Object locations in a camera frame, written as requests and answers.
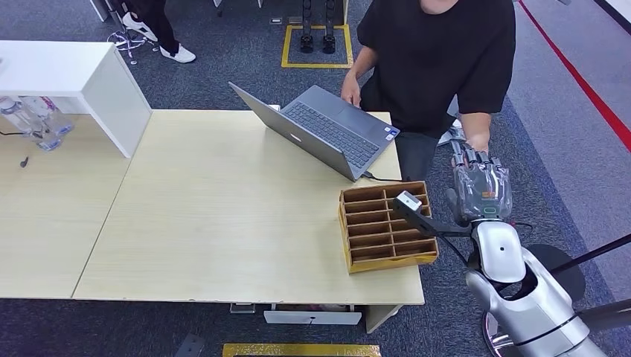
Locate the person's left hand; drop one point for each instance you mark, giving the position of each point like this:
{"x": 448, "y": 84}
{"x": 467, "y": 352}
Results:
{"x": 477, "y": 143}

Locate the person with white shoes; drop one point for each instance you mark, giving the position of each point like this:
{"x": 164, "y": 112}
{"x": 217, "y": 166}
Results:
{"x": 157, "y": 24}

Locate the small floor socket plate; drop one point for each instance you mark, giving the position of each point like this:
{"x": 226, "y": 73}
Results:
{"x": 295, "y": 19}
{"x": 276, "y": 21}

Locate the black robot leg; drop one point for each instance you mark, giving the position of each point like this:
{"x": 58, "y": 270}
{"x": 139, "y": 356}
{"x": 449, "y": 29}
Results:
{"x": 306, "y": 29}
{"x": 329, "y": 29}

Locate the person's right forearm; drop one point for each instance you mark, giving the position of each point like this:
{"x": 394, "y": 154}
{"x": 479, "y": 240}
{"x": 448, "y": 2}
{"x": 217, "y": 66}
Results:
{"x": 361, "y": 64}

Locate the chrome chair base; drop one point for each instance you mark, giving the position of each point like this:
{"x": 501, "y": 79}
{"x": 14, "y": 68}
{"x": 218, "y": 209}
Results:
{"x": 129, "y": 42}

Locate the black round base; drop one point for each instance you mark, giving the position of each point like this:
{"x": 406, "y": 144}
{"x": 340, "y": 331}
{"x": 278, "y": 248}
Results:
{"x": 562, "y": 271}

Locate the grey metal bracket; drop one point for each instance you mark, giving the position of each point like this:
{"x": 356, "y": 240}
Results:
{"x": 242, "y": 308}

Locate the red floor tape line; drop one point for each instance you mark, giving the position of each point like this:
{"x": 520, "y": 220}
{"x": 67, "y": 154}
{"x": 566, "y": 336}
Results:
{"x": 581, "y": 81}

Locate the person's right hand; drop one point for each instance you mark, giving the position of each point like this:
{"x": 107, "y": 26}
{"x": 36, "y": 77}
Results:
{"x": 351, "y": 91}

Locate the grey laptop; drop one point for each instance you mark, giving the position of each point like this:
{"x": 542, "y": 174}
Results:
{"x": 325, "y": 128}

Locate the black rod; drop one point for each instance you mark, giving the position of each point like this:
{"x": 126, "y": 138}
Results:
{"x": 596, "y": 253}
{"x": 606, "y": 315}

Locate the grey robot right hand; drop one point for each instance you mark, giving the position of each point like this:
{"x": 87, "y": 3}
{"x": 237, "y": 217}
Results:
{"x": 483, "y": 192}

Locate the small black plug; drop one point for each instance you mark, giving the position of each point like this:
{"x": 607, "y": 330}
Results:
{"x": 24, "y": 161}

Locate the wooden card organizer box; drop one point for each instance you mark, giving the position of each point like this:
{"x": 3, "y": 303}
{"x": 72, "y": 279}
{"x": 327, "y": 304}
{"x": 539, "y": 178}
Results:
{"x": 384, "y": 231}

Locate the white low box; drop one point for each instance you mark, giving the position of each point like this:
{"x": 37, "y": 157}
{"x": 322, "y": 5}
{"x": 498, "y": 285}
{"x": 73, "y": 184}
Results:
{"x": 312, "y": 317}

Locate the clear plastic water bottle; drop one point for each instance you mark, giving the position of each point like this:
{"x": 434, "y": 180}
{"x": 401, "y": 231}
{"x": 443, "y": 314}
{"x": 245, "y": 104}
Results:
{"x": 52, "y": 118}
{"x": 24, "y": 123}

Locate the white furniture leg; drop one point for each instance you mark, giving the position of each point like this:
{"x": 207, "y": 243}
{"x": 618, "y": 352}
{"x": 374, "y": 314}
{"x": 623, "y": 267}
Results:
{"x": 100, "y": 9}

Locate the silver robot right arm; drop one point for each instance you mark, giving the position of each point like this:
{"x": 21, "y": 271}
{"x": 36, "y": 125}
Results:
{"x": 527, "y": 305}

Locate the pale wood desk leg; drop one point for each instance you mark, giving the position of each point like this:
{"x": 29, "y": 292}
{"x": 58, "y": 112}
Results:
{"x": 382, "y": 315}

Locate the yellow floor tape frame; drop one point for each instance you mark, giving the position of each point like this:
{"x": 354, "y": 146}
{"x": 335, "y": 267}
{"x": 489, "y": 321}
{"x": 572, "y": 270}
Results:
{"x": 317, "y": 64}

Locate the white cabinet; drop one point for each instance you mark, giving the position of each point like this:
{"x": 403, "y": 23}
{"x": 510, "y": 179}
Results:
{"x": 74, "y": 74}

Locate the person's left forearm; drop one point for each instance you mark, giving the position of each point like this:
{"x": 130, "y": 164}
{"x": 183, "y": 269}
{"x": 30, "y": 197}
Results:
{"x": 475, "y": 123}

